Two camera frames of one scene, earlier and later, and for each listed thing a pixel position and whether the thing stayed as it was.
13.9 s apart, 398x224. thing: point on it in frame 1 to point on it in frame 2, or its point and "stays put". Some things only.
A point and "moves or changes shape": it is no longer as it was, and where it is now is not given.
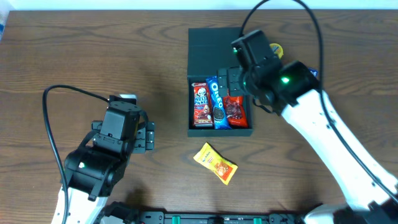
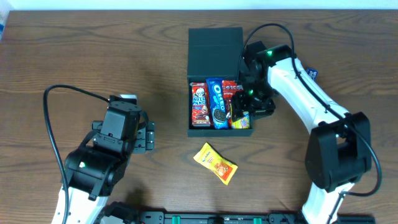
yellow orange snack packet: x=224 y=168 stays put
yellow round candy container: x=277 y=49 moves or changes shape
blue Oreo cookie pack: x=219 y=114 stays put
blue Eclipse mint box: x=314 y=71 stays put
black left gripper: x=148 y=137 stays put
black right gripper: x=230 y=83 to x=242 y=104
